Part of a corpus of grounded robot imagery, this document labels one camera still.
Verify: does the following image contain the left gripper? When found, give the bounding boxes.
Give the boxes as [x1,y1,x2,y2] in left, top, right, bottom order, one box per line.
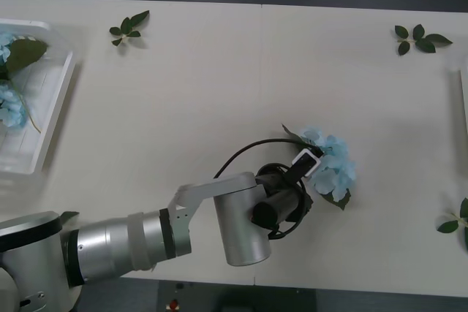
[298,178,317,215]

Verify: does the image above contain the pale blue flower green stem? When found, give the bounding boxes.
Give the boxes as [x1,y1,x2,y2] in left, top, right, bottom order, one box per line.
[280,123,358,211]
[437,197,468,235]

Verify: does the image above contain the pale blue flower two heads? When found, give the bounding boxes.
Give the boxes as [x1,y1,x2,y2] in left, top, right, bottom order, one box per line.
[0,31,49,134]

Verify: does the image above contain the shallow white box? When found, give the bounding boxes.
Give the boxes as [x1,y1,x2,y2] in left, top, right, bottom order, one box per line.
[446,52,468,181]
[0,18,80,176]

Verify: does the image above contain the green leaf twig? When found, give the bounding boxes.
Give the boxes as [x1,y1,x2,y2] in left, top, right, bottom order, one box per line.
[393,23,454,56]
[109,9,151,48]

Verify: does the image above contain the pale grey robot torso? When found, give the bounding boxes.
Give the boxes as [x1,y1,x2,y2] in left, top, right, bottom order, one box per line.
[0,264,85,312]

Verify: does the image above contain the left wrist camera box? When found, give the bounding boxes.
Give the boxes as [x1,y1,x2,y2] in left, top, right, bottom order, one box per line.
[291,147,322,180]

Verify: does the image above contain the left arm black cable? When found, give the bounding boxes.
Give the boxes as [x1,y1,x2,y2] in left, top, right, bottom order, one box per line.
[213,138,312,243]

